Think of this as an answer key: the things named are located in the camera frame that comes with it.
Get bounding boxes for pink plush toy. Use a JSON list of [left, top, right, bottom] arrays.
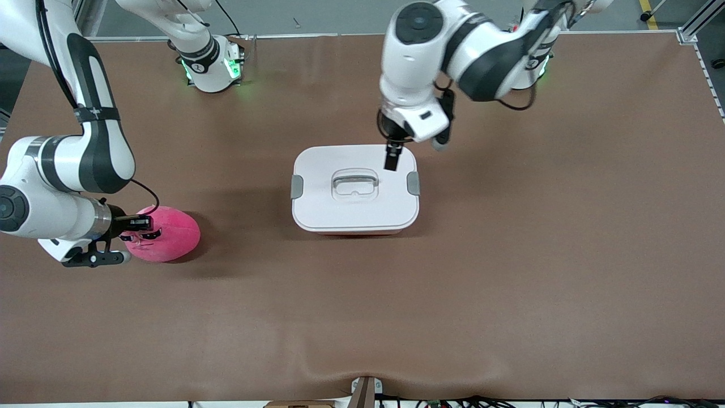
[[121, 205, 201, 263]]

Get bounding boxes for white box lid grey latches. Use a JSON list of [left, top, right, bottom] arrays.
[[291, 144, 421, 234]]

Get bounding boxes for pink plastic box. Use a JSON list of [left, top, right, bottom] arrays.
[[309, 229, 406, 236]]

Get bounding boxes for brown table mat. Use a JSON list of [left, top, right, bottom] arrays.
[[0, 33, 725, 404]]

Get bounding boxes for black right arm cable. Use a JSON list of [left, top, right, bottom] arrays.
[[34, 0, 160, 219]]

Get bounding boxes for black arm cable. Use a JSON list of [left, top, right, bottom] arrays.
[[493, 0, 584, 112], [34, 0, 160, 219]]

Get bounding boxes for aluminium table edge rail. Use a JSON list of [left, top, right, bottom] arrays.
[[85, 31, 680, 44]]

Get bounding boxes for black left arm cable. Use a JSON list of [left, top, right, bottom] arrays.
[[493, 0, 584, 112]]

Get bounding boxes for black right base cable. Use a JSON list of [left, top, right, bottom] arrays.
[[214, 0, 244, 38]]

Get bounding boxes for aluminium frame post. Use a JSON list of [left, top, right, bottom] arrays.
[[71, 0, 97, 37], [677, 0, 725, 46]]

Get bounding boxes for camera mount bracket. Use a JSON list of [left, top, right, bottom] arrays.
[[350, 376, 383, 408]]

